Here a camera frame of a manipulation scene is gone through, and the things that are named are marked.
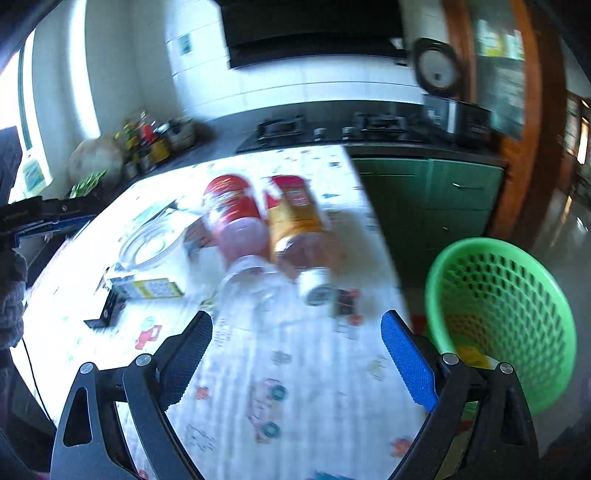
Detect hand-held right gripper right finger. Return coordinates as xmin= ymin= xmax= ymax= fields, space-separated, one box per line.
xmin=380 ymin=310 xmax=541 ymax=480

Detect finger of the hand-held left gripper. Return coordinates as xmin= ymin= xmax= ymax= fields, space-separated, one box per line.
xmin=13 ymin=217 xmax=92 ymax=243

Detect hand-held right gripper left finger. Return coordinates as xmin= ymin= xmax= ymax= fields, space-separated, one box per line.
xmin=50 ymin=310 xmax=214 ymax=480

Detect yellow packet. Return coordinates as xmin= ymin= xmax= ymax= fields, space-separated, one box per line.
xmin=455 ymin=344 xmax=492 ymax=370

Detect white carton box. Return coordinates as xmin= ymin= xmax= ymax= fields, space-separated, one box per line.
xmin=105 ymin=276 xmax=183 ymax=301

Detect clear plastic cup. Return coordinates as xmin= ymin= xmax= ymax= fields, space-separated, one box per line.
xmin=219 ymin=256 xmax=283 ymax=333

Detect clear glass bowl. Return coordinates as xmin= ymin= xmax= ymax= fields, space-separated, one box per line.
xmin=119 ymin=217 xmax=186 ymax=271

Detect green plastic basket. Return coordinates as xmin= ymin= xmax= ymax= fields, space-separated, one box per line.
xmin=425 ymin=237 xmax=578 ymax=416

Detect red label plastic bottle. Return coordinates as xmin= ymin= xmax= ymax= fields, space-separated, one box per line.
xmin=203 ymin=173 xmax=269 ymax=273

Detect yellow label plastic bottle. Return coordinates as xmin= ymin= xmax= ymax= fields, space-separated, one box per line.
xmin=264 ymin=174 xmax=333 ymax=306

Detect person's left hand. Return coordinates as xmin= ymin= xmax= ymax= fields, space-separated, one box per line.
xmin=0 ymin=251 xmax=27 ymax=349

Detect green vegetables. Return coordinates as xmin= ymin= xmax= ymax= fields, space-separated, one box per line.
xmin=69 ymin=171 xmax=108 ymax=197

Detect pale round squash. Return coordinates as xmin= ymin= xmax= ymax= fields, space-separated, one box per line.
xmin=69 ymin=134 xmax=125 ymax=185

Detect cartoon printed white tablecloth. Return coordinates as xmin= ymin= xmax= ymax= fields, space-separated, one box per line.
xmin=9 ymin=143 xmax=444 ymax=480

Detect cluster of condiment bottles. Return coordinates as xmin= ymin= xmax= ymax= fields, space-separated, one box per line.
xmin=113 ymin=111 xmax=195 ymax=176

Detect green base cabinets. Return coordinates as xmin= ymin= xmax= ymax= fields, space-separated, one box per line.
xmin=351 ymin=157 xmax=506 ymax=278

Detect black gas stove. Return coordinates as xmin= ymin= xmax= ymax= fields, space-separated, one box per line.
xmin=235 ymin=113 xmax=428 ymax=153

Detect black rice cooker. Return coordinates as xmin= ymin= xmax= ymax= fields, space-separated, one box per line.
xmin=411 ymin=37 xmax=492 ymax=148

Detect wooden glass door cabinet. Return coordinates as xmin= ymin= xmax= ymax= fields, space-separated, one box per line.
xmin=441 ymin=0 xmax=568 ymax=250

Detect black range hood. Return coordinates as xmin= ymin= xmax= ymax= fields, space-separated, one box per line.
xmin=217 ymin=0 xmax=409 ymax=70

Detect boxes on cabinet shelves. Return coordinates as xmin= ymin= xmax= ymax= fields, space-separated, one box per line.
xmin=475 ymin=18 xmax=525 ymax=61

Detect black cable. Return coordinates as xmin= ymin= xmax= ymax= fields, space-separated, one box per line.
xmin=21 ymin=339 xmax=54 ymax=421

